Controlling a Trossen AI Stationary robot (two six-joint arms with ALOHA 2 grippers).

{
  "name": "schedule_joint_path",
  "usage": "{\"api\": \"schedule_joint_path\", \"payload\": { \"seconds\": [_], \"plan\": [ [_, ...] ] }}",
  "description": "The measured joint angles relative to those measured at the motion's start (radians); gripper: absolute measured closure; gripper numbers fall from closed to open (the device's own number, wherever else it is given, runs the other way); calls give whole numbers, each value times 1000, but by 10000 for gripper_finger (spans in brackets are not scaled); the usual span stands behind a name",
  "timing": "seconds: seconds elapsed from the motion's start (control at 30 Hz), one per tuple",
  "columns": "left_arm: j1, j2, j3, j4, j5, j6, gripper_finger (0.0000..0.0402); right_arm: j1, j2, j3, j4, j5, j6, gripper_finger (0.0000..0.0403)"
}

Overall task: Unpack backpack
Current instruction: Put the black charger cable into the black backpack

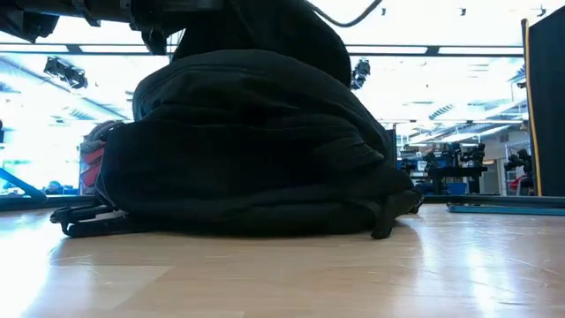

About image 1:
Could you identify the black backpack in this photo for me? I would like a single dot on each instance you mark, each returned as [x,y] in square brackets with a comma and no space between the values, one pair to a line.
[247,154]

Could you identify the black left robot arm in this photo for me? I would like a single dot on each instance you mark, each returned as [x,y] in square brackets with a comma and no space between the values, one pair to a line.
[66,11]

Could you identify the black ceiling spotlight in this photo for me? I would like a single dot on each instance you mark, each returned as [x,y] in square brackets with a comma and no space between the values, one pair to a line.
[359,73]
[66,73]

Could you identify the red shelf rack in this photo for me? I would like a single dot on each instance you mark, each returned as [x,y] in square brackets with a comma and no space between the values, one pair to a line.
[92,168]

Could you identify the distant black robot workstation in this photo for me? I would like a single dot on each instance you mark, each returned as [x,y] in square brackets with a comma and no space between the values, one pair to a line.
[450,170]
[518,163]

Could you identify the black partition panel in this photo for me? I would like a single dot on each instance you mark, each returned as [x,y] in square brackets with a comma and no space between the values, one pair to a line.
[549,88]

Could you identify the teal blue flat strip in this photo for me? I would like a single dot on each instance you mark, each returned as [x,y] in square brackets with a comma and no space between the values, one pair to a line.
[507,209]

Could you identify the black aluminium table frame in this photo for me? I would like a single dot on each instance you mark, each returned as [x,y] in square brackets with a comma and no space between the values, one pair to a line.
[485,199]

